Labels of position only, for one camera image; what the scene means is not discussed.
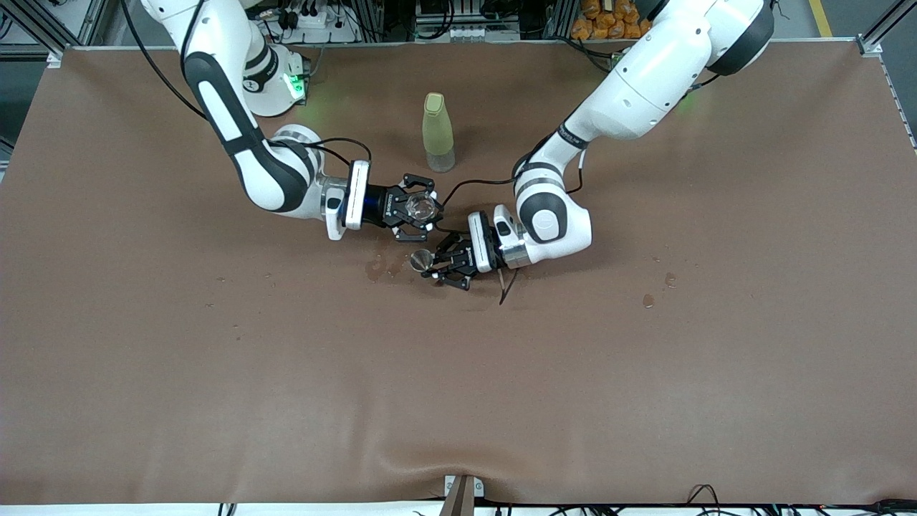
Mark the aluminium frame profile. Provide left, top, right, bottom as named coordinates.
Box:
left=0, top=0, right=108, bottom=69
left=856, top=0, right=917, bottom=57

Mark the orange snack packs pile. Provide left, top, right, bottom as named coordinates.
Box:
left=571, top=0, right=653, bottom=41

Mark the brown liquid spill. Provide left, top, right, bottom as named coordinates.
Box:
left=364, top=247, right=409, bottom=283

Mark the brown table mat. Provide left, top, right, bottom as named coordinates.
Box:
left=0, top=39, right=917, bottom=506

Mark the clear glass cup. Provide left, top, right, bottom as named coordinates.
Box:
left=405, top=192, right=443, bottom=224

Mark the grey control box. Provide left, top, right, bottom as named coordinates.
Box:
left=414, top=0, right=522, bottom=42

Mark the white power strip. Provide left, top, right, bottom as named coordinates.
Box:
left=276, top=6, right=359, bottom=44

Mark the yellow-green bottle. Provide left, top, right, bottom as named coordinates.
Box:
left=421, top=92, right=456, bottom=173

